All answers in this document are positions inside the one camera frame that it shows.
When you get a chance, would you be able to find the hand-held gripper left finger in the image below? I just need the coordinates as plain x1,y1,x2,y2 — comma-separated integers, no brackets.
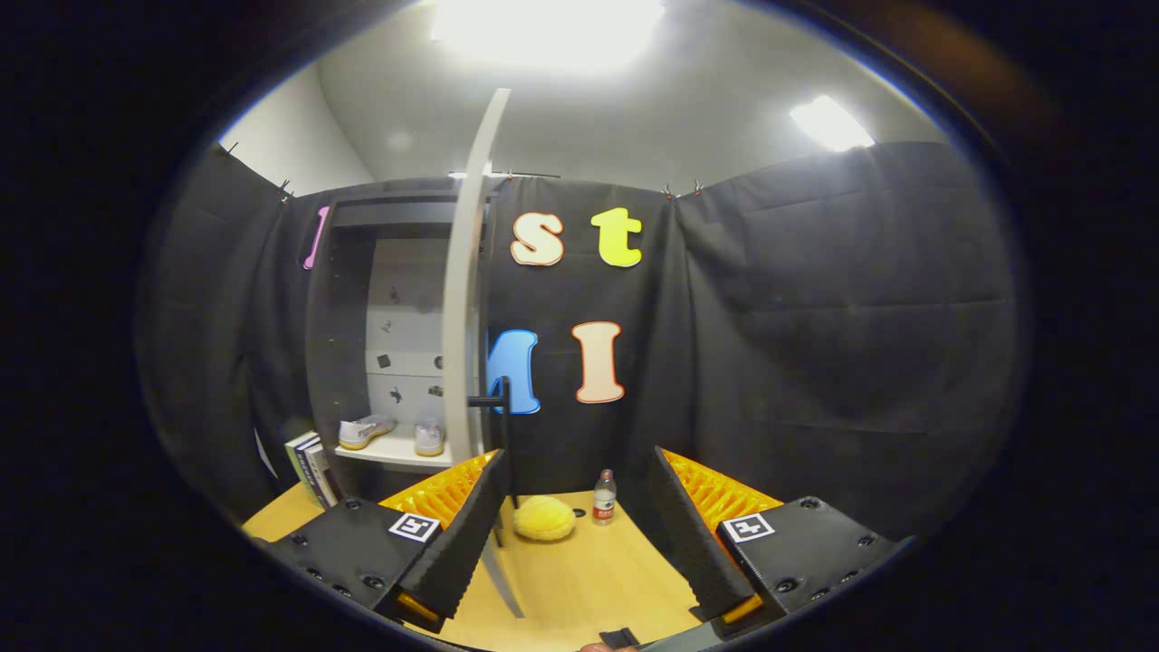
263,448,510,635

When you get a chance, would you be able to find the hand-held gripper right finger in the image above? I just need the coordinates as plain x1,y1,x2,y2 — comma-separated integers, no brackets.
645,446,915,638

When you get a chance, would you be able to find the black cabinet door handle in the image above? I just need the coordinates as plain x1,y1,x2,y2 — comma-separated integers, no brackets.
467,379,520,510

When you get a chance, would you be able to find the beige shoe cabinet door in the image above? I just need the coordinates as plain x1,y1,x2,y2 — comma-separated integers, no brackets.
441,88,526,620

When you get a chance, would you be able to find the grey shoe cabinet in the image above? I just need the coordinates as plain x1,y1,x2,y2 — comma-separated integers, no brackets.
306,177,501,508

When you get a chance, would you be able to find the yellow round soft toy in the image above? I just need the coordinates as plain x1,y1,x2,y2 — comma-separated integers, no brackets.
513,495,578,542

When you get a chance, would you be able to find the dark blue book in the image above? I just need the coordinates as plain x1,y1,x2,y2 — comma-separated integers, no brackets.
295,438,331,508

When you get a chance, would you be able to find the green and white book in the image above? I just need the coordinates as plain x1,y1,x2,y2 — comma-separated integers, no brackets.
284,431,320,506

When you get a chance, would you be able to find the narrow ceiling light panel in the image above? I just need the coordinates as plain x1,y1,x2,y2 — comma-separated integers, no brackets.
790,95,876,153

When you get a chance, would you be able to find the large ceiling light panel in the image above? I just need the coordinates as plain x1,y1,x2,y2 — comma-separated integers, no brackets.
430,0,667,75

